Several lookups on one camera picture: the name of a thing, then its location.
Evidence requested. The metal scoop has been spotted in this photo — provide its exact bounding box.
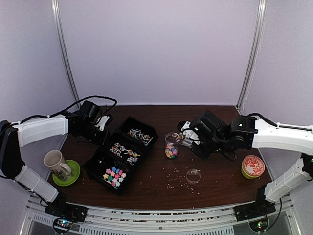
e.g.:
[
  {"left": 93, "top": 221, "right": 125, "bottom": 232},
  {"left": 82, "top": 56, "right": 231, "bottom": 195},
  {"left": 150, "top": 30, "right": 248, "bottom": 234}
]
[{"left": 179, "top": 135, "right": 194, "bottom": 147}]

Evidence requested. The green saucer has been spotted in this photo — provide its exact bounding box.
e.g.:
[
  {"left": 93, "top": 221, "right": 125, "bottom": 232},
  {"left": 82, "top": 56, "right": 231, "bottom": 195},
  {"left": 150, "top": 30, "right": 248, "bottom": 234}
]
[{"left": 52, "top": 160, "right": 81, "bottom": 187}]

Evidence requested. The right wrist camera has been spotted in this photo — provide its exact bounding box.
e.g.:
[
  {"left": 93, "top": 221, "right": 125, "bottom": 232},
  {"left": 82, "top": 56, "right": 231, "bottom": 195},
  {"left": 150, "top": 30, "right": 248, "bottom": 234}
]
[{"left": 177, "top": 121, "right": 199, "bottom": 141}]

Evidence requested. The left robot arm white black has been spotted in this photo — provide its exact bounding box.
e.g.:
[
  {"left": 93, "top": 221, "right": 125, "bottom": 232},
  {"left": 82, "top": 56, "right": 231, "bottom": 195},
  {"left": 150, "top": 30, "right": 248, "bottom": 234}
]
[{"left": 0, "top": 101, "right": 112, "bottom": 217}]

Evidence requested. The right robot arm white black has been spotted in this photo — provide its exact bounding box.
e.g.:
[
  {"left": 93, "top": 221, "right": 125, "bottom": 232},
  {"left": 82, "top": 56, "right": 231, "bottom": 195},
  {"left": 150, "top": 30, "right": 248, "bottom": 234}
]
[{"left": 188, "top": 111, "right": 313, "bottom": 216}]

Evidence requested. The green tin orange patterned lid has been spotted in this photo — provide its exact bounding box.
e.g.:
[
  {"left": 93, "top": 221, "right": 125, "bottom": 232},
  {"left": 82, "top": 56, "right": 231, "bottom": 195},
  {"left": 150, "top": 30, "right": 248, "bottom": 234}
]
[{"left": 241, "top": 155, "right": 266, "bottom": 180}]

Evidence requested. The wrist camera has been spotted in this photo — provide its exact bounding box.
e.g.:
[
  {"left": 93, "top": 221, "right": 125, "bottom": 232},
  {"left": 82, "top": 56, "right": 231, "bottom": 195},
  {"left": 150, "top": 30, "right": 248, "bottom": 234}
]
[
  {"left": 177, "top": 121, "right": 199, "bottom": 141},
  {"left": 95, "top": 114, "right": 113, "bottom": 131}
]

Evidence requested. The clear plastic jar lid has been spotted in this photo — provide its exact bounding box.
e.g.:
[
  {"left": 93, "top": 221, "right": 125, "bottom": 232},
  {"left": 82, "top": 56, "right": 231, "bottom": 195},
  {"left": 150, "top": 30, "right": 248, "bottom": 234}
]
[{"left": 185, "top": 168, "right": 201, "bottom": 184}]

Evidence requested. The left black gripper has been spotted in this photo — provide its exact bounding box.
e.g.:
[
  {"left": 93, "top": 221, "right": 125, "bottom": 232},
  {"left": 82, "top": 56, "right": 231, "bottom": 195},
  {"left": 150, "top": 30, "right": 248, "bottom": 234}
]
[{"left": 76, "top": 122, "right": 112, "bottom": 146}]

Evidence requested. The beige ceramic mug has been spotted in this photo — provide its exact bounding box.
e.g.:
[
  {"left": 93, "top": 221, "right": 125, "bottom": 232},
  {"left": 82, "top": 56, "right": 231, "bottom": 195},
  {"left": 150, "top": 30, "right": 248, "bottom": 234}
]
[{"left": 44, "top": 150, "right": 72, "bottom": 182}]

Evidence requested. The clear plastic jar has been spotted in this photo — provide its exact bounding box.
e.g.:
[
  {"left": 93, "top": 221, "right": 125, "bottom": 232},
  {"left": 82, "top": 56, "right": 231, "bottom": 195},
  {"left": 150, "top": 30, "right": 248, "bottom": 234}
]
[{"left": 164, "top": 132, "right": 179, "bottom": 159}]

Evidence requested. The left aluminium frame post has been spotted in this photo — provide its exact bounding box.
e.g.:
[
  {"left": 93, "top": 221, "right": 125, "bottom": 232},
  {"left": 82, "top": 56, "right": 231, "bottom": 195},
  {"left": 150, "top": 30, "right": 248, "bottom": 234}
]
[{"left": 51, "top": 0, "right": 79, "bottom": 101}]

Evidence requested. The black three-compartment candy bin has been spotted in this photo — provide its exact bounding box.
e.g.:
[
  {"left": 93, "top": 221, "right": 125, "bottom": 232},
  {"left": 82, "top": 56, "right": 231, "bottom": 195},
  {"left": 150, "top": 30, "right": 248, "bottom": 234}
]
[{"left": 83, "top": 117, "right": 158, "bottom": 195}]

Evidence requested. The aluminium frame post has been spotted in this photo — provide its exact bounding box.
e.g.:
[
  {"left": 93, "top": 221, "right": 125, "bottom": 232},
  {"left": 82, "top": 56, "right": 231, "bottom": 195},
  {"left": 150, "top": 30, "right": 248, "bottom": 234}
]
[
  {"left": 51, "top": 0, "right": 79, "bottom": 101},
  {"left": 236, "top": 0, "right": 268, "bottom": 114}
]

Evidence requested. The right aluminium frame post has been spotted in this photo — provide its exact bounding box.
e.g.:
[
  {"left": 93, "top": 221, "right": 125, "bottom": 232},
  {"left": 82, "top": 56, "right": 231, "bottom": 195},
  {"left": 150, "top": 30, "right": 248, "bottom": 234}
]
[{"left": 236, "top": 0, "right": 268, "bottom": 114}]

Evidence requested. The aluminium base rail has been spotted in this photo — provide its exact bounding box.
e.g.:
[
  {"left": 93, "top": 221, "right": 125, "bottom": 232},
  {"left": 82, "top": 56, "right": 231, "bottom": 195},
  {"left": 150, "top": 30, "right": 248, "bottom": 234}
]
[{"left": 19, "top": 190, "right": 303, "bottom": 235}]

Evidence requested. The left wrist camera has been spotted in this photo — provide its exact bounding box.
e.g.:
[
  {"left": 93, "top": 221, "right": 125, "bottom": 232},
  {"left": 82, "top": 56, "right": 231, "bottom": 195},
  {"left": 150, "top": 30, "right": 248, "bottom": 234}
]
[{"left": 95, "top": 114, "right": 113, "bottom": 131}]

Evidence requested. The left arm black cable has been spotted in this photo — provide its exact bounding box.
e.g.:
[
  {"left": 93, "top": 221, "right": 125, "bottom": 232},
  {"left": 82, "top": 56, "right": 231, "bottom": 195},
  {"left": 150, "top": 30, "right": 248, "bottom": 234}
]
[{"left": 14, "top": 95, "right": 117, "bottom": 128}]

